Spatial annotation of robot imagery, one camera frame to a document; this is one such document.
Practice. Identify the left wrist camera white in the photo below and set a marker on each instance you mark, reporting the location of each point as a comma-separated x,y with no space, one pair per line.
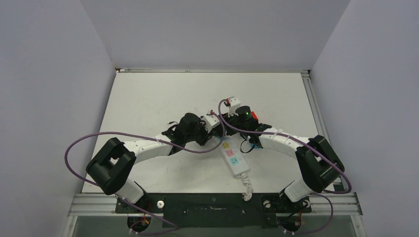
210,122

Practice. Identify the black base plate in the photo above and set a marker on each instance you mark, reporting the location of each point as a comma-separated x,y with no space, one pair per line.
217,210

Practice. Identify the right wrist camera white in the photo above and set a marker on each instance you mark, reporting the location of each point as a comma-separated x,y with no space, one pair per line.
232,103

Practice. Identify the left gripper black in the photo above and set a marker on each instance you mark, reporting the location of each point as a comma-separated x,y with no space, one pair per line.
206,135

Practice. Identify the red cube socket adapter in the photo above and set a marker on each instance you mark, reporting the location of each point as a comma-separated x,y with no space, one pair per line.
254,115

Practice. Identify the blue plug adapter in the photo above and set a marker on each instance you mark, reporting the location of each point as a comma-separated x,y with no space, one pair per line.
255,146

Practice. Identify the white power strip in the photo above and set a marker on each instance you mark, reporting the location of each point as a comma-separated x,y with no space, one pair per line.
234,159

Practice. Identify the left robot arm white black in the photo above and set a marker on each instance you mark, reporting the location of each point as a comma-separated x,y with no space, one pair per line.
111,166

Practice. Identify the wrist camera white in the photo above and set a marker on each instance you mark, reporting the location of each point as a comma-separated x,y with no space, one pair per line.
210,122
232,103

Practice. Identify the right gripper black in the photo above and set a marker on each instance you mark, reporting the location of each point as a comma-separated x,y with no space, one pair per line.
230,132

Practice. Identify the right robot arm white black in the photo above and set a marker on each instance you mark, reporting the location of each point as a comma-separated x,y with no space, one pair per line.
318,162

